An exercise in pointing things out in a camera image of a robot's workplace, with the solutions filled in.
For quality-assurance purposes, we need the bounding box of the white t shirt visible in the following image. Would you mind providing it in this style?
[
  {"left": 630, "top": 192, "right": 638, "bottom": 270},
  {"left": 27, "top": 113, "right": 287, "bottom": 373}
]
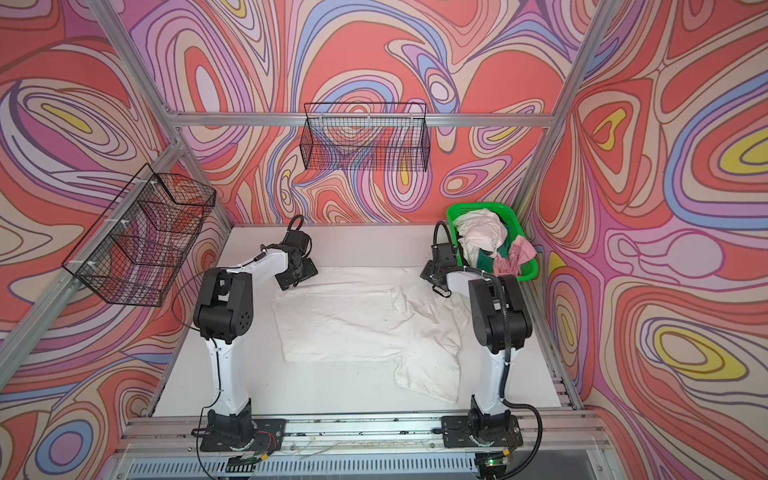
[{"left": 272, "top": 267, "right": 470, "bottom": 403}]

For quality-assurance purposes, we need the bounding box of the green plastic laundry basket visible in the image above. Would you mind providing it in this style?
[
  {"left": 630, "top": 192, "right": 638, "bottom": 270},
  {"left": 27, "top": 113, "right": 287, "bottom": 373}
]
[{"left": 446, "top": 202, "right": 538, "bottom": 282}]

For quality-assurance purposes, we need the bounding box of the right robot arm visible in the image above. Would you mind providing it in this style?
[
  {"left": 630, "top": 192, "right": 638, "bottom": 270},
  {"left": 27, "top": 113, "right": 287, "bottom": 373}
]
[{"left": 420, "top": 220, "right": 544, "bottom": 479}]

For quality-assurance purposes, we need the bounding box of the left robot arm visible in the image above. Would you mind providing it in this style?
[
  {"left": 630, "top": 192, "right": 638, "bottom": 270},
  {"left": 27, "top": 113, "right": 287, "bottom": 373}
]
[{"left": 193, "top": 215, "right": 318, "bottom": 451}]

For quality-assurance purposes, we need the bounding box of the green cloth in basket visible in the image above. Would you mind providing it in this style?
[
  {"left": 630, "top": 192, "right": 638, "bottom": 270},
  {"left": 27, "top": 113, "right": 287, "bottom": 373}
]
[{"left": 476, "top": 243, "right": 510, "bottom": 275}]

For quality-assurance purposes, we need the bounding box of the white cloth in basket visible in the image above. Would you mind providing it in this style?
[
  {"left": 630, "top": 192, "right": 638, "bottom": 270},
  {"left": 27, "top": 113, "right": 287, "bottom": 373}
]
[{"left": 453, "top": 209, "right": 508, "bottom": 257}]

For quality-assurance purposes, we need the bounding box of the pink cloth in basket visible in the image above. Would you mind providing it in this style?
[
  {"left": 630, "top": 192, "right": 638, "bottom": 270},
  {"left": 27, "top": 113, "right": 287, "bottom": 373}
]
[{"left": 492, "top": 236, "right": 536, "bottom": 276}]

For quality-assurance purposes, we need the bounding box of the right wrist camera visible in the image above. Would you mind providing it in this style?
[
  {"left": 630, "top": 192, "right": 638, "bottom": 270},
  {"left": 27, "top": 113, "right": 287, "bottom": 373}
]
[{"left": 432, "top": 242, "right": 458, "bottom": 270}]

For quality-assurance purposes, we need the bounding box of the black wire basket back wall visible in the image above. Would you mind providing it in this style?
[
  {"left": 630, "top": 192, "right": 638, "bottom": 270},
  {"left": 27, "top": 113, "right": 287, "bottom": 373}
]
[{"left": 299, "top": 100, "right": 431, "bottom": 172}]

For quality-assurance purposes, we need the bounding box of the black wire basket wall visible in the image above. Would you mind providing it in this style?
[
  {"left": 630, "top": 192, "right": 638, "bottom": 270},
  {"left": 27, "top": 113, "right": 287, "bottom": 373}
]
[
  {"left": 299, "top": 100, "right": 431, "bottom": 172},
  {"left": 62, "top": 165, "right": 216, "bottom": 307}
]

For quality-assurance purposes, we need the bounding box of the black wire basket left wall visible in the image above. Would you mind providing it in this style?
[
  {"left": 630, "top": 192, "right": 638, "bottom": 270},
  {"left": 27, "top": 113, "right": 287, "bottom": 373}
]
[{"left": 62, "top": 165, "right": 216, "bottom": 307}]

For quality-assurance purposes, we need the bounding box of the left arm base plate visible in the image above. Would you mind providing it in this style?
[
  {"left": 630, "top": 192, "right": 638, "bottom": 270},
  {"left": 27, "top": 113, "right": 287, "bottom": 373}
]
[{"left": 195, "top": 415, "right": 287, "bottom": 452}]

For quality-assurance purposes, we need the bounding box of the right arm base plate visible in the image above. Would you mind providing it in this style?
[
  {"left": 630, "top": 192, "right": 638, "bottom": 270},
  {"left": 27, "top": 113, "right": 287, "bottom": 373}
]
[{"left": 440, "top": 412, "right": 524, "bottom": 450}]

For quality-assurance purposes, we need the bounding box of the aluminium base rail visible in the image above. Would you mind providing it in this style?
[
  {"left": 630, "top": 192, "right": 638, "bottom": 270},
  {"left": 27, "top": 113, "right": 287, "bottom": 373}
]
[{"left": 101, "top": 410, "right": 625, "bottom": 479}]

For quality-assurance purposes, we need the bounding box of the aluminium frame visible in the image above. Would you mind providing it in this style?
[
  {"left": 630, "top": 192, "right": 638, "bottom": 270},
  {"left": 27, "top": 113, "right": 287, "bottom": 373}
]
[{"left": 0, "top": 0, "right": 625, "bottom": 415}]

